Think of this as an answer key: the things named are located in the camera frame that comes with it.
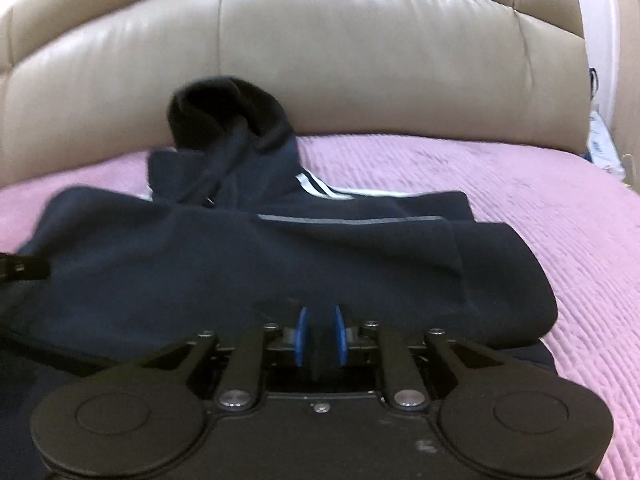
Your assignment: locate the beige leather headboard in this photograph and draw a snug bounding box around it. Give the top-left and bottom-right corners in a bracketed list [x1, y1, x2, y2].
[0, 0, 618, 188]

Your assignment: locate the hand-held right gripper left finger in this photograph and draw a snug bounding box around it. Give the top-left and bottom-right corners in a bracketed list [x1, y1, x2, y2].
[132, 305, 313, 411]

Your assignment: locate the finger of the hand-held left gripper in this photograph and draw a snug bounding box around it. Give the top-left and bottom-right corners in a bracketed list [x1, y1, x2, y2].
[0, 252, 52, 281]

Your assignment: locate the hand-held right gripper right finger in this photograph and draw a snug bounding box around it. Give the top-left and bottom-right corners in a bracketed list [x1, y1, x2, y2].
[332, 304, 508, 411]

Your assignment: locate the beige curtain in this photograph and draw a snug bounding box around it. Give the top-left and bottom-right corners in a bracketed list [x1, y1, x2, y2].
[612, 0, 640, 171]

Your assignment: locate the white shopping bag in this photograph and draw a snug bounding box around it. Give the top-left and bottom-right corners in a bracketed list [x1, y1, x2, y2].
[582, 67, 626, 177]

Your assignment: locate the navy blue hoodie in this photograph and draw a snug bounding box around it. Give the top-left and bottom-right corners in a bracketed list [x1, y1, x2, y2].
[0, 76, 559, 480]

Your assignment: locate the pink quilted bedspread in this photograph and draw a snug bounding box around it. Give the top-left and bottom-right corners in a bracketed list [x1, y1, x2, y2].
[0, 132, 640, 480]

